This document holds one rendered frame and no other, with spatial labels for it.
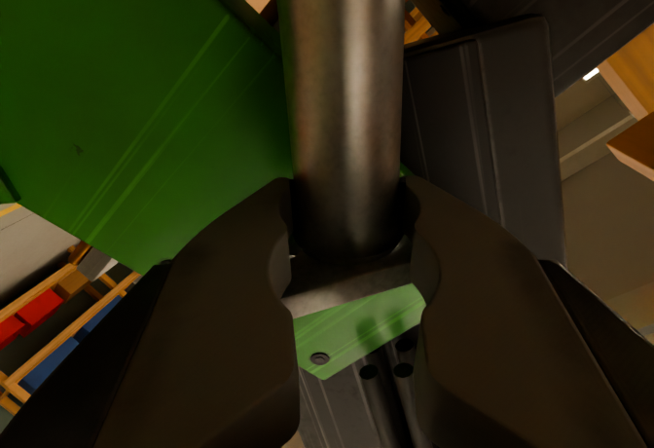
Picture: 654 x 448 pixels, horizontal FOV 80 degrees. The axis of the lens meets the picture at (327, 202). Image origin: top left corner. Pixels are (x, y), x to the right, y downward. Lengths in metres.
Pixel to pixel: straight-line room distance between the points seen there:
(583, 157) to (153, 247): 7.58
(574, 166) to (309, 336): 7.55
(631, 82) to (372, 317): 0.86
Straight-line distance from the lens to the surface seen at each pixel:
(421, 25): 3.09
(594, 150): 7.67
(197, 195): 0.16
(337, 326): 0.20
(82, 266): 0.40
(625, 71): 0.98
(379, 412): 0.22
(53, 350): 5.46
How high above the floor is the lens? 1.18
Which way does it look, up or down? 8 degrees up
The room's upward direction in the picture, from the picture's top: 136 degrees clockwise
